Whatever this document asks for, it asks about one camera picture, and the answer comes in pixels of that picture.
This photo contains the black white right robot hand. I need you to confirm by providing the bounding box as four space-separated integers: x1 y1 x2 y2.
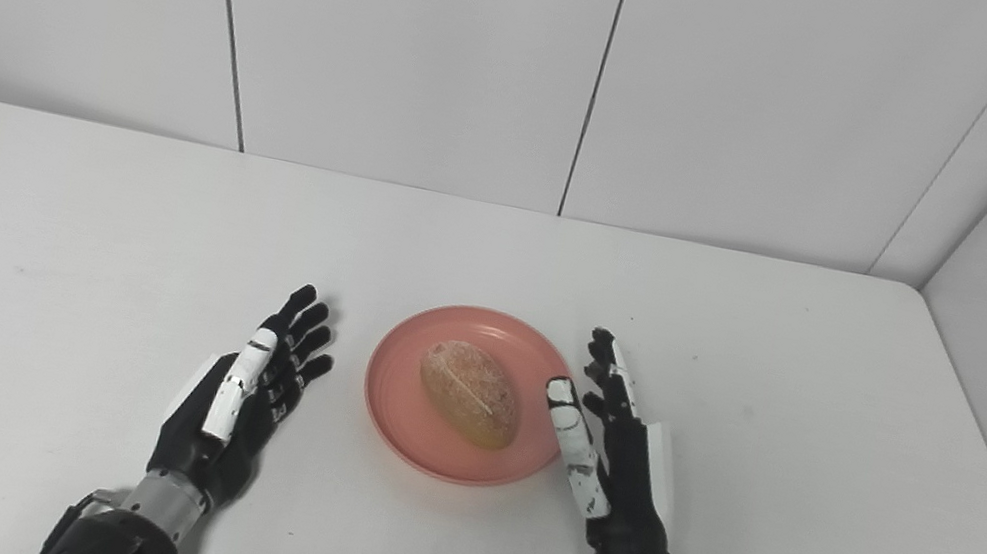
517 320 713 554

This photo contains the pink round plate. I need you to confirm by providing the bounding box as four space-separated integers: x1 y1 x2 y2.
350 290 592 503

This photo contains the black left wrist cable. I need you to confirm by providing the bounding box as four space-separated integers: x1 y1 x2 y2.
39 483 103 554

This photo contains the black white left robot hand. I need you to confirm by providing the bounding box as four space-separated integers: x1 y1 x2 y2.
140 263 347 530

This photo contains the oval bread roll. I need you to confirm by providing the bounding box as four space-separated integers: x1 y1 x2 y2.
408 335 533 455

